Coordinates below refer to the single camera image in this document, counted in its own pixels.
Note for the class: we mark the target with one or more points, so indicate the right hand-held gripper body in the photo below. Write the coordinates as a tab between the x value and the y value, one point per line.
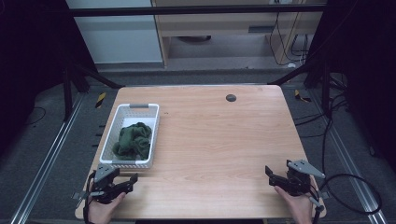
299	177

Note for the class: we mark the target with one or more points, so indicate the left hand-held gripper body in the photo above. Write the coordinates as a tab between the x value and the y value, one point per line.
104	174

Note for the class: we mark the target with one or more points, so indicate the person's right hand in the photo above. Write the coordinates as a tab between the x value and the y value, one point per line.
296	206

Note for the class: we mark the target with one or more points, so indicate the person's left hand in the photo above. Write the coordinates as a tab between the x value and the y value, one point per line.
102	211

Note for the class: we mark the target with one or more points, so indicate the dark green cloth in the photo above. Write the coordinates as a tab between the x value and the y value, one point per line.
134	142

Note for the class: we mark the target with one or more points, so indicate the white plastic basket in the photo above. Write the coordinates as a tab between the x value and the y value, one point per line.
124	116

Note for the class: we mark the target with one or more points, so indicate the yellow black striped tape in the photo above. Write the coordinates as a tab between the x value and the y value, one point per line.
100	100
300	97

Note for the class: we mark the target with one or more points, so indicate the black metal stand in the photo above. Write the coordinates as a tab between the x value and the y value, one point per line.
325	90
67	93

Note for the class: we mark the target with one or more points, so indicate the white cabinet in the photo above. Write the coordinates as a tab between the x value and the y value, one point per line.
118	43

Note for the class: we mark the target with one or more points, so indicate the dark curtain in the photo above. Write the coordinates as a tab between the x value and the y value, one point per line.
31	46
367	62

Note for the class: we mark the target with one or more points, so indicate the light wooden desk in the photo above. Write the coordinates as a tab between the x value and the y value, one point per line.
218	21

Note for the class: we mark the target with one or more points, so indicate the black horizontal bar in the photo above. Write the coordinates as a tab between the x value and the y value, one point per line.
186	10

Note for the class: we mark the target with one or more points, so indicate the metal floor rail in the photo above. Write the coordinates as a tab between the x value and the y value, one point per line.
351	168
46	161

